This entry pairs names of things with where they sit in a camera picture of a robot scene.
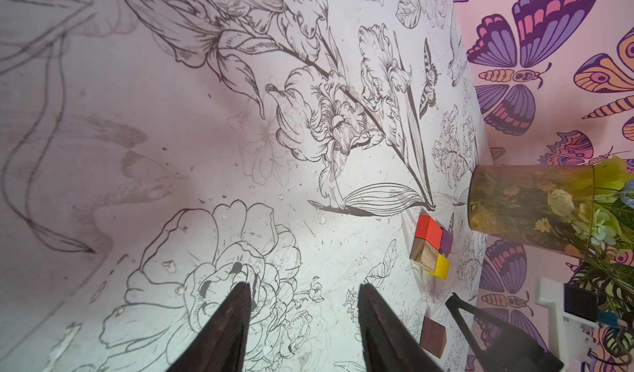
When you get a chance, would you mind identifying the potted plant in vase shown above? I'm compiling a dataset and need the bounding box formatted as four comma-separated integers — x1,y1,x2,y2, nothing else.
468,157,633,318

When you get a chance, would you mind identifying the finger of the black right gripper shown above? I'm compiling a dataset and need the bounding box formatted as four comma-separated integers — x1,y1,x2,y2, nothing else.
445,294,564,372

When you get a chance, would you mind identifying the brown wooden block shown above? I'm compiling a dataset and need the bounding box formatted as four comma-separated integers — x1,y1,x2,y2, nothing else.
409,238,439,273

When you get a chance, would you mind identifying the red rectangular block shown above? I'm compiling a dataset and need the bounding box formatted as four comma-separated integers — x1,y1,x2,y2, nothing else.
414,214,442,251

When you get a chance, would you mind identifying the yellow rectangular block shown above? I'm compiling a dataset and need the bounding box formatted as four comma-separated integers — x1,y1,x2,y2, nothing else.
429,254,450,279

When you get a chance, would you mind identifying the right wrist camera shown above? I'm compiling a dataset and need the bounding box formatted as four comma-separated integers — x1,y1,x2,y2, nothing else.
536,278,619,371

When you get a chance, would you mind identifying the purple block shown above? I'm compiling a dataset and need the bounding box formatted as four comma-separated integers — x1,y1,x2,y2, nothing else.
439,228,453,256

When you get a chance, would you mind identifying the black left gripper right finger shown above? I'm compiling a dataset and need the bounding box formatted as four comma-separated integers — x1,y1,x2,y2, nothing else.
358,284,441,372

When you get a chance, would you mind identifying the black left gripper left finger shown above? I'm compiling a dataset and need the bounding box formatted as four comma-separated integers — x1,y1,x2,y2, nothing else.
168,282,252,372

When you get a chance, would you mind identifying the dark red triangle block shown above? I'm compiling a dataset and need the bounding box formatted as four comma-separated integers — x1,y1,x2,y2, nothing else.
419,317,447,359

